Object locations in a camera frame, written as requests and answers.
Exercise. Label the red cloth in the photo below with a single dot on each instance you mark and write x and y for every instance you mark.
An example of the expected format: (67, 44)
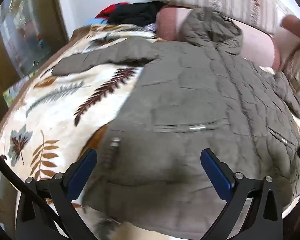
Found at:
(109, 10)

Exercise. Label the olive grey padded jacket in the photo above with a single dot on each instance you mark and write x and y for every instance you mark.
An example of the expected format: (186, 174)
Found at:
(190, 92)

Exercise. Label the patterned brown cushion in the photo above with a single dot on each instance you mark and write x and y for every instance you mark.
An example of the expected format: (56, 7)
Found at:
(298, 65)

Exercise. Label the long pink bolster pillow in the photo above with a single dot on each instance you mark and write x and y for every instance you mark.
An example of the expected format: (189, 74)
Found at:
(168, 23)

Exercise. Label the striped beige cushion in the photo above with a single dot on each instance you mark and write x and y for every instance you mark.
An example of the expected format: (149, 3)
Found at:
(227, 0)

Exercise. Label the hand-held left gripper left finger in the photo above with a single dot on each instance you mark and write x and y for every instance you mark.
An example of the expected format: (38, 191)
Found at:
(81, 175)

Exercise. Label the leaf print blanket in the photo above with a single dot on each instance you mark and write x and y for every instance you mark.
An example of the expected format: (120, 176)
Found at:
(64, 92)

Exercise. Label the light blue cloth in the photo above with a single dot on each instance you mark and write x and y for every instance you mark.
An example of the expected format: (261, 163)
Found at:
(97, 21)

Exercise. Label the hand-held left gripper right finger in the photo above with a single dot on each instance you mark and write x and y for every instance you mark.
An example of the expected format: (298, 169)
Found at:
(216, 175)

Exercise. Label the wooden wardrobe with glass panel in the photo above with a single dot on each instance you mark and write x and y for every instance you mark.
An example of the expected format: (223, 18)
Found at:
(22, 30)

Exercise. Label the black clothes pile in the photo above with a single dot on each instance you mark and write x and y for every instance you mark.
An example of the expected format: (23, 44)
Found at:
(137, 12)

